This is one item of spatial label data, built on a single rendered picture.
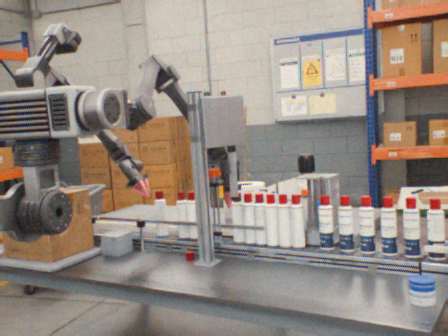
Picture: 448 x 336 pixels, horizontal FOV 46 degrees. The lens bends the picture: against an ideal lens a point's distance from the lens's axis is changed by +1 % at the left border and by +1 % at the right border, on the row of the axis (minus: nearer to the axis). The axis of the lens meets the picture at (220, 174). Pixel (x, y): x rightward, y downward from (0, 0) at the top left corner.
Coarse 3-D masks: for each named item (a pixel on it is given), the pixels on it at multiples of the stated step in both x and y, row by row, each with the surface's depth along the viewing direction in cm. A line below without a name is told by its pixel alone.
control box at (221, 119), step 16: (224, 96) 197; (240, 96) 199; (208, 112) 194; (224, 112) 197; (240, 112) 200; (208, 128) 195; (224, 128) 197; (240, 128) 200; (208, 144) 195; (224, 144) 198; (240, 144) 201
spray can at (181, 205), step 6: (180, 192) 225; (180, 198) 225; (180, 204) 225; (186, 204) 226; (180, 210) 225; (186, 210) 226; (180, 216) 226; (186, 216) 226; (180, 228) 227; (186, 228) 226; (180, 234) 227; (186, 234) 227
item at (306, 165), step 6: (300, 156) 257; (306, 156) 255; (312, 156) 257; (300, 162) 257; (306, 162) 255; (312, 162) 256; (300, 168) 257; (306, 168) 255; (312, 168) 256; (300, 180) 258; (300, 186) 258; (306, 186) 256; (300, 192) 259; (312, 204) 257
